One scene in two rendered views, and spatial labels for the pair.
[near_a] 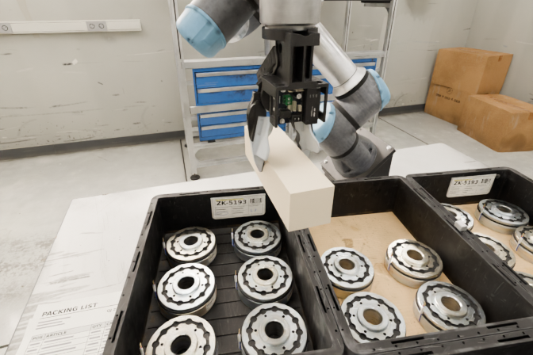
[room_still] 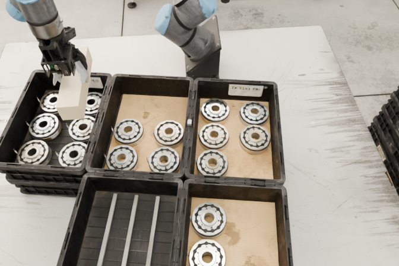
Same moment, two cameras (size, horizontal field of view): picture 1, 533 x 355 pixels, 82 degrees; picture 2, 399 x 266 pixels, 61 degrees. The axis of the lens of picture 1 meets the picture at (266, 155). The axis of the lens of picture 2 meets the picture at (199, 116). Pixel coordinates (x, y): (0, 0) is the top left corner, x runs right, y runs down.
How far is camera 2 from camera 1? 76 cm
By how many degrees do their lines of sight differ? 29
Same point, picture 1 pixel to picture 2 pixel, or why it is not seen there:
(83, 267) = (9, 97)
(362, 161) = (196, 52)
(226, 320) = (60, 145)
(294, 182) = (62, 100)
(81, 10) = not seen: outside the picture
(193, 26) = (11, 12)
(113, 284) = not seen: hidden behind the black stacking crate
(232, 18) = not seen: hidden behind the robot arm
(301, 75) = (52, 59)
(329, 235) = (138, 108)
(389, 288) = (149, 145)
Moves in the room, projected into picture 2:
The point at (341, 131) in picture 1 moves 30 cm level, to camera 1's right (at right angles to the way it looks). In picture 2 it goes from (175, 31) to (252, 43)
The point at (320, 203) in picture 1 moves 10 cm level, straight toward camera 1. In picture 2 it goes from (73, 111) to (50, 139)
